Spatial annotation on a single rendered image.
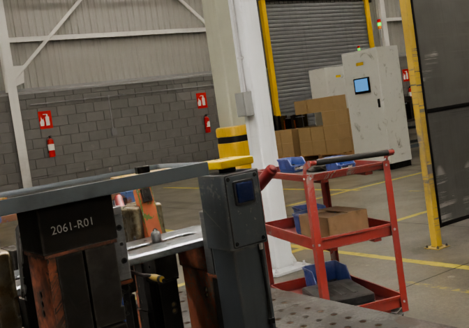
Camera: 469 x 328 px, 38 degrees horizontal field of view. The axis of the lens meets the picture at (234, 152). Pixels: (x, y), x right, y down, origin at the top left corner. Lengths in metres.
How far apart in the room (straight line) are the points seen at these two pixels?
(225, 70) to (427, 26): 3.36
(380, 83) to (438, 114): 5.70
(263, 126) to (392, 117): 6.37
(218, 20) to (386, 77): 3.88
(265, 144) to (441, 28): 1.70
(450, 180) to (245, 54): 1.91
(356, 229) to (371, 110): 8.06
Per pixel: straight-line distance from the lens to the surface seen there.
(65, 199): 0.83
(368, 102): 11.40
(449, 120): 5.65
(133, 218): 1.47
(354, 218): 3.37
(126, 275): 1.08
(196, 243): 1.28
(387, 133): 11.21
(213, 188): 1.00
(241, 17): 5.13
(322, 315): 1.75
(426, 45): 5.53
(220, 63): 8.33
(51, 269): 0.86
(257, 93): 5.10
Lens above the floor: 1.22
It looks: 3 degrees down
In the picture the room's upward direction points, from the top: 8 degrees counter-clockwise
